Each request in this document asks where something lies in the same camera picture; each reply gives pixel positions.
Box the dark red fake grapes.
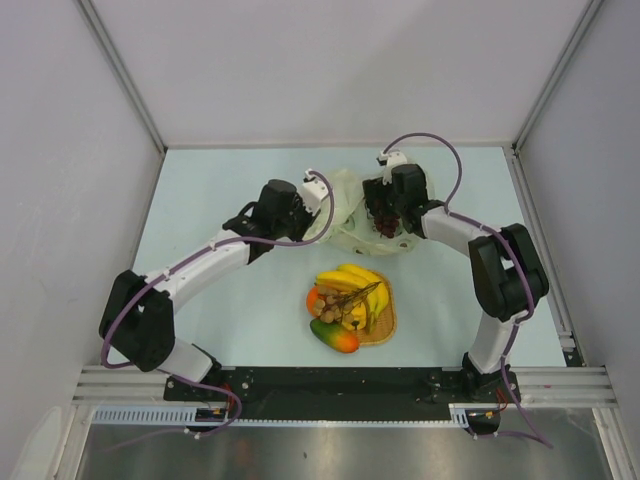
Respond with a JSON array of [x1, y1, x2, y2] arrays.
[[374, 214, 400, 239]]

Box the pale green plastic bag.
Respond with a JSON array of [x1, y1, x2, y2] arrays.
[[303, 161, 433, 256]]

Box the orange fake persimmon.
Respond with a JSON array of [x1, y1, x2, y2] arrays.
[[306, 286, 325, 317]]

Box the brown fake longan branch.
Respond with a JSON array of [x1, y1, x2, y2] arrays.
[[314, 282, 379, 331]]

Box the yellow fake banana bunch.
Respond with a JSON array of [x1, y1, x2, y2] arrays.
[[314, 264, 392, 335]]

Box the green orange fake mango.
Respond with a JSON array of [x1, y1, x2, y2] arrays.
[[310, 318, 360, 354]]

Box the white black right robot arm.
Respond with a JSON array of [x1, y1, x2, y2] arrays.
[[362, 164, 549, 401]]

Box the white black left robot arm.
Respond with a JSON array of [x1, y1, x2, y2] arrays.
[[99, 170, 335, 400]]

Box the orange woven wicker tray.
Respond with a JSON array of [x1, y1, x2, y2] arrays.
[[351, 272, 397, 348]]

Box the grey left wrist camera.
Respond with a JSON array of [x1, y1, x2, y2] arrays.
[[297, 169, 329, 215]]

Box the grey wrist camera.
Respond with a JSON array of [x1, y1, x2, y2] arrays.
[[377, 151, 408, 185], [297, 169, 329, 215]]

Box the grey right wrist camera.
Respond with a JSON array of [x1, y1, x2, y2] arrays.
[[377, 151, 408, 185]]

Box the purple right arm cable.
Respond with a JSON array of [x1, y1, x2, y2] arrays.
[[382, 132, 554, 449]]

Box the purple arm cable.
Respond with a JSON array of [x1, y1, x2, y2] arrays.
[[382, 132, 554, 449], [101, 169, 336, 371]]

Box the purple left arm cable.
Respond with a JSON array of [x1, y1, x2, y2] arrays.
[[101, 169, 336, 371]]

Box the white slotted cable duct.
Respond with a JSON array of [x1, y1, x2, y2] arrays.
[[92, 403, 474, 429]]

